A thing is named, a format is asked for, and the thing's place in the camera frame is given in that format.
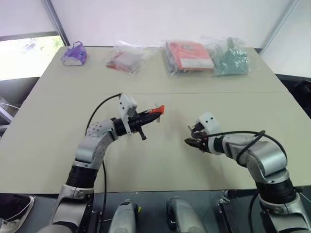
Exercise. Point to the white sneaker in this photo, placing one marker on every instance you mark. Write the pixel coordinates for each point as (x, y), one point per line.
(17, 219)

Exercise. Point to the grey rounded housing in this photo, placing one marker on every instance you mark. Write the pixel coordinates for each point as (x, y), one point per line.
(183, 216)
(124, 218)

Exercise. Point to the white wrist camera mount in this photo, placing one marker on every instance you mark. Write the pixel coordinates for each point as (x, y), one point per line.
(210, 121)
(127, 103)

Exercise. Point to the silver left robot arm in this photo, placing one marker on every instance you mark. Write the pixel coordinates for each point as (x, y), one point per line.
(97, 143)

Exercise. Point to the clear bag with red items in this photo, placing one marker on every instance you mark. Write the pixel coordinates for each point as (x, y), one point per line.
(124, 60)

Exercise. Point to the green item in clear bag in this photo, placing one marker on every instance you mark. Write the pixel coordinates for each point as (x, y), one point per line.
(230, 60)

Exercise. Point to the dark window frame post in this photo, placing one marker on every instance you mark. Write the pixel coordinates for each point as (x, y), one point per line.
(57, 21)

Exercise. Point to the purple transparent bag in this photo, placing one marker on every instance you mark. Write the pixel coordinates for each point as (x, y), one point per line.
(74, 55)

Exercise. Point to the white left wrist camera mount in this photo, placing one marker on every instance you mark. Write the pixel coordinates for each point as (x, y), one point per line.
(127, 103)

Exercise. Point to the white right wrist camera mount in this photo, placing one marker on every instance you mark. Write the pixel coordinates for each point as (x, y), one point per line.
(210, 121)

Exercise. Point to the black object beside table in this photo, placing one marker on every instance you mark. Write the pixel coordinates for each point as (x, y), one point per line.
(297, 89)

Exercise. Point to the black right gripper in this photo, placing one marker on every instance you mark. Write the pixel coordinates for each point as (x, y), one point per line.
(204, 143)

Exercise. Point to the red package in clear bag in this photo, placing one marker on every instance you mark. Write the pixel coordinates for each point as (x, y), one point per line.
(192, 55)

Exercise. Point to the black metal stand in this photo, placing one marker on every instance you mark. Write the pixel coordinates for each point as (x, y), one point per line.
(224, 213)
(93, 216)

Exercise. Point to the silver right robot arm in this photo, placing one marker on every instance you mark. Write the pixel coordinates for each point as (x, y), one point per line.
(264, 155)

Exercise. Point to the grey wall corner post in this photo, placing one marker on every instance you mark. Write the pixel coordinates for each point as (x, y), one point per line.
(277, 26)

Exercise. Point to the orange hex key holder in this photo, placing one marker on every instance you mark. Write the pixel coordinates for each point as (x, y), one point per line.
(159, 109)

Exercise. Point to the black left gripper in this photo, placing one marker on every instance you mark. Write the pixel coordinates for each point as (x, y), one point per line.
(134, 123)

